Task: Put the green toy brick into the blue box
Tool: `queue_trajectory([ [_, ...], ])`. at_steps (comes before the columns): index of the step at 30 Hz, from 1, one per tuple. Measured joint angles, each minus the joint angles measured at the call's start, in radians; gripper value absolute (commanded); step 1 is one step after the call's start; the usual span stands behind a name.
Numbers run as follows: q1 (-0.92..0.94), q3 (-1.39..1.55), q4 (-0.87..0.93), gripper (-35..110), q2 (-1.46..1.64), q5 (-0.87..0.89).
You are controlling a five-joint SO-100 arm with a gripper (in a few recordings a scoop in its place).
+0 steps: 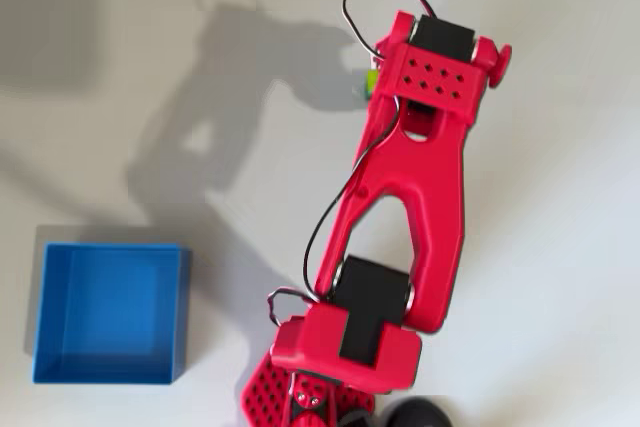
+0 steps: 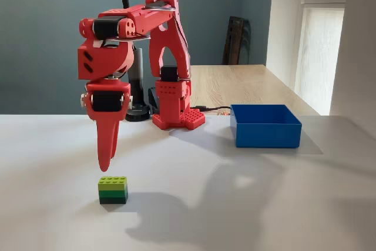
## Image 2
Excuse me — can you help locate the light wooden table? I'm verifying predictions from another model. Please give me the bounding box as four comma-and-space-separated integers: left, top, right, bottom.
187, 64, 320, 116

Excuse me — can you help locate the green lego brick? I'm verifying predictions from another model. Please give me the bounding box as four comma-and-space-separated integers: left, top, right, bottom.
98, 176, 129, 205

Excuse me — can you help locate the black usb cable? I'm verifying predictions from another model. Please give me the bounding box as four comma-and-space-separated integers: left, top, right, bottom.
194, 105, 233, 113

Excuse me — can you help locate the black table clamp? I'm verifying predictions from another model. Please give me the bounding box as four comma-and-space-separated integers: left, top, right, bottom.
147, 86, 162, 115

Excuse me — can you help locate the white window frame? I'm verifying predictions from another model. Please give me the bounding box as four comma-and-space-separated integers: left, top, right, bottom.
293, 0, 348, 108

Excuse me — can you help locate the black camera stand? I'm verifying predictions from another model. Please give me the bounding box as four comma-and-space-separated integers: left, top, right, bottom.
116, 0, 153, 122

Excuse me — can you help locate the blue plastic box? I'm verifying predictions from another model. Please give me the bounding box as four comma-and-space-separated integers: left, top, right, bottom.
230, 103, 303, 149

